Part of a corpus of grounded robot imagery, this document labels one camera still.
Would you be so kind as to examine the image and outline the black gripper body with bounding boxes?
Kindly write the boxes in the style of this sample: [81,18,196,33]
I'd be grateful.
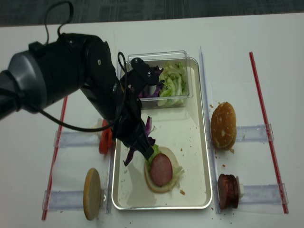
[107,78,145,147]

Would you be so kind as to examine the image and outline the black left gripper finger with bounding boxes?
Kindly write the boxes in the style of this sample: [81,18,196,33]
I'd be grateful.
[133,133,154,160]

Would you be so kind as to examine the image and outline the purple cabbage leaf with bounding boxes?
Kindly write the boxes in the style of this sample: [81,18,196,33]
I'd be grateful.
[123,116,156,166]

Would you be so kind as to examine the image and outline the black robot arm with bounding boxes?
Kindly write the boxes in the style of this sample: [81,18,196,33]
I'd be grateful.
[0,34,158,159]

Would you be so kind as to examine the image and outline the lettuce leaf on bun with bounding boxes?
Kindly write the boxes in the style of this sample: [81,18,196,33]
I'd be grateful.
[145,144,161,166]

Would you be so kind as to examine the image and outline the red tomato slices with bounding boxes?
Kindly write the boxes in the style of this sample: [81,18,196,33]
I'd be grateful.
[98,128,113,154]

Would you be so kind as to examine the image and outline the green lettuce pile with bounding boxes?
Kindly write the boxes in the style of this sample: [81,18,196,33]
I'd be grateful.
[157,62,186,107]

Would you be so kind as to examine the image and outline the dark meat patties stack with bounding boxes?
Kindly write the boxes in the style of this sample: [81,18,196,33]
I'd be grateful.
[218,174,240,210]

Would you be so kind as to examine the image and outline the white block behind patties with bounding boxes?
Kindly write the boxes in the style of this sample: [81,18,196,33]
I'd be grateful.
[236,176,245,199]

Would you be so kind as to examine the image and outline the purple cabbage pile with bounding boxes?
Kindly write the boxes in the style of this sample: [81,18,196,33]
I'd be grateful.
[138,66,164,98]

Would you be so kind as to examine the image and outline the bottom bun on tray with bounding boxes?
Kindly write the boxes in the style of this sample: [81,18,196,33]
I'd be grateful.
[144,145,184,193]

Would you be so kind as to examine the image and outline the white block behind tomatoes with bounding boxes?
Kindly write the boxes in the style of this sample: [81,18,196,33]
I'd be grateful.
[94,118,103,138]

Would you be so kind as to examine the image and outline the round pink sausage slice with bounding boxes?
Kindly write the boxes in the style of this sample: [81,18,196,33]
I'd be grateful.
[149,153,173,187]

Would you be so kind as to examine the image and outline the upper left clear holder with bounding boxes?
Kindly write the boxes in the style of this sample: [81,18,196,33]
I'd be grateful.
[54,131,100,148]

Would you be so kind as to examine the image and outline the clear holder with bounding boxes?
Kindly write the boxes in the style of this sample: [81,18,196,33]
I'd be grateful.
[236,124,274,143]
[54,131,100,148]
[239,184,287,205]
[41,189,107,210]

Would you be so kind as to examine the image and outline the left red straw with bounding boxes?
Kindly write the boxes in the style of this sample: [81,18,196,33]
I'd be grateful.
[41,95,68,220]

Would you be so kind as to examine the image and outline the red straw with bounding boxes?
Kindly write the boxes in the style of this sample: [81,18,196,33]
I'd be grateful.
[249,51,289,214]
[41,95,68,220]

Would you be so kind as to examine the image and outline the clear plastic salad box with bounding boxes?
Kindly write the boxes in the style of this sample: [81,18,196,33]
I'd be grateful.
[127,50,193,109]

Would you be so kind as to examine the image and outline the upright bun half left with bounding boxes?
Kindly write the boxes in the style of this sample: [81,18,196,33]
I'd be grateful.
[83,168,101,221]

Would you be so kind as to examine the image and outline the right long clear divider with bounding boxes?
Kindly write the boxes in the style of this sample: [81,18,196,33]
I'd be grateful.
[199,47,221,214]

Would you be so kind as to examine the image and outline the sesame bun tops right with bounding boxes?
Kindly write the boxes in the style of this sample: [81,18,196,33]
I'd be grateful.
[210,102,237,151]

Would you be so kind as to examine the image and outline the lower left clear holder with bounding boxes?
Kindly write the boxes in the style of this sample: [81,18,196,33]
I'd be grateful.
[41,189,107,210]

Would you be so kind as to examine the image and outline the upper right clear holder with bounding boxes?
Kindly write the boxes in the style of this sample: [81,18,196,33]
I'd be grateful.
[236,124,274,143]

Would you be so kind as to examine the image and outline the lower right clear holder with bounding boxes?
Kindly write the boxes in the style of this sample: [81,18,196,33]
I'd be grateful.
[239,184,287,205]

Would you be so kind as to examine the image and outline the right red straw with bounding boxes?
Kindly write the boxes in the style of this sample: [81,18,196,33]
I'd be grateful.
[249,51,289,214]

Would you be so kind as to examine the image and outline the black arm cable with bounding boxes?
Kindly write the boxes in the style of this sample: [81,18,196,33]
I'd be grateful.
[0,0,133,133]

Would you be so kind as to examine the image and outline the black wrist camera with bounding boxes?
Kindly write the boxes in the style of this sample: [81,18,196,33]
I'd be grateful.
[127,57,159,95]

